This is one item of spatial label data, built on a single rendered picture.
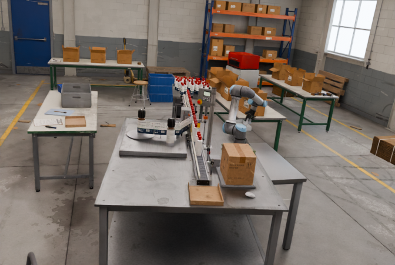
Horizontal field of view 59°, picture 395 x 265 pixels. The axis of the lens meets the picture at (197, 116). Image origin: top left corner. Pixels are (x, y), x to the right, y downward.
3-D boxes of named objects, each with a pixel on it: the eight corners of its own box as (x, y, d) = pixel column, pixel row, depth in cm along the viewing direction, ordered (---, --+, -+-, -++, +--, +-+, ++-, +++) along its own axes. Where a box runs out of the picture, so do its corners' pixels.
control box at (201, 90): (201, 103, 386) (203, 86, 381) (214, 106, 379) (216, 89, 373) (196, 104, 378) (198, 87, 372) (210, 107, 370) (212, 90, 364)
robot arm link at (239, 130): (242, 140, 365) (243, 127, 362) (231, 137, 373) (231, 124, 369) (248, 137, 374) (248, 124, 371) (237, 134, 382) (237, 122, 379)
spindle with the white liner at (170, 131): (165, 143, 373) (167, 116, 364) (174, 143, 374) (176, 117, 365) (165, 146, 364) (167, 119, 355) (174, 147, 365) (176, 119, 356)
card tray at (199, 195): (187, 185, 299) (188, 181, 298) (217, 187, 302) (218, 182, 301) (190, 204, 271) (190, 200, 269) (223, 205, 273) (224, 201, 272)
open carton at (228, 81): (214, 95, 636) (217, 75, 625) (237, 96, 650) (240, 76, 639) (223, 101, 601) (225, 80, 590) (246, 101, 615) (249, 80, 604)
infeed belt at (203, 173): (187, 122, 458) (187, 119, 457) (193, 122, 459) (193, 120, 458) (198, 184, 302) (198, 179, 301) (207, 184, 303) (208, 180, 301)
